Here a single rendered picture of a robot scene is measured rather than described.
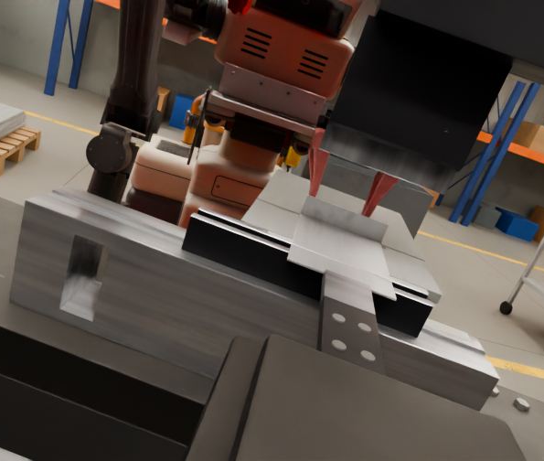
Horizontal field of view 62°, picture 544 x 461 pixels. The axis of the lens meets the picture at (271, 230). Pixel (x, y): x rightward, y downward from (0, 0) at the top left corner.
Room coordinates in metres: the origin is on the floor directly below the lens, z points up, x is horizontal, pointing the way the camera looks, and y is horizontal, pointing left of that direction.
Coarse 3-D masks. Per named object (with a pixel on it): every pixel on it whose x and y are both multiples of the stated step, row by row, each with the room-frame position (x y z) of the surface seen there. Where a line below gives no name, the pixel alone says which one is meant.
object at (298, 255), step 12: (300, 252) 0.33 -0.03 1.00; (312, 252) 0.34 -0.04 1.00; (300, 264) 0.31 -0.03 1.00; (312, 264) 0.32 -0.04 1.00; (324, 264) 0.33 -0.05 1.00; (336, 264) 0.34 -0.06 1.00; (348, 276) 0.32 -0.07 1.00; (360, 276) 0.33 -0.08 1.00; (372, 276) 0.34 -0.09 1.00; (372, 288) 0.31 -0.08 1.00; (384, 288) 0.32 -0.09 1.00
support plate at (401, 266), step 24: (264, 192) 0.48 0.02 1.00; (288, 192) 0.51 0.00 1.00; (336, 192) 0.61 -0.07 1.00; (264, 216) 0.40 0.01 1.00; (288, 216) 0.42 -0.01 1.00; (384, 216) 0.57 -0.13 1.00; (384, 240) 0.46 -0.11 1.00; (408, 240) 0.50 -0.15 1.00; (408, 264) 0.41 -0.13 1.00; (432, 288) 0.37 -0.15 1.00
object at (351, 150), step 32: (384, 32) 0.34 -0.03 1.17; (416, 32) 0.34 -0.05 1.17; (352, 64) 0.34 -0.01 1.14; (384, 64) 0.34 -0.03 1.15; (416, 64) 0.34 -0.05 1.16; (448, 64) 0.34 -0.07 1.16; (480, 64) 0.33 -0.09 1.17; (352, 96) 0.34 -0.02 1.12; (384, 96) 0.34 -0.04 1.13; (416, 96) 0.34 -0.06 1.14; (448, 96) 0.33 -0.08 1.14; (480, 96) 0.33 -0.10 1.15; (352, 128) 0.34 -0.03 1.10; (384, 128) 0.34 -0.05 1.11; (416, 128) 0.34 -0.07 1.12; (448, 128) 0.33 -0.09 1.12; (480, 128) 0.33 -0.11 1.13; (352, 160) 0.35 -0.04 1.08; (384, 160) 0.34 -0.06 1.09; (416, 160) 0.34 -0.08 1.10; (448, 160) 0.33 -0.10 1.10
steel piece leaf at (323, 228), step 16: (304, 208) 0.44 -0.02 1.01; (320, 208) 0.44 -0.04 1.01; (336, 208) 0.44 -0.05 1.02; (304, 224) 0.41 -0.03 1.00; (320, 224) 0.43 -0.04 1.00; (336, 224) 0.44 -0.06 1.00; (352, 224) 0.44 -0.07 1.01; (368, 224) 0.44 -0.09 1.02; (384, 224) 0.44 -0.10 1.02; (304, 240) 0.37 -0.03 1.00; (320, 240) 0.38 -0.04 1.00; (336, 240) 0.40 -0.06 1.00; (352, 240) 0.41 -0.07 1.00; (368, 240) 0.43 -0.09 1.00; (336, 256) 0.35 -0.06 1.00; (352, 256) 0.37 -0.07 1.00; (368, 256) 0.38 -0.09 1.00; (368, 272) 0.35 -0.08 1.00; (384, 272) 0.36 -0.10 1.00
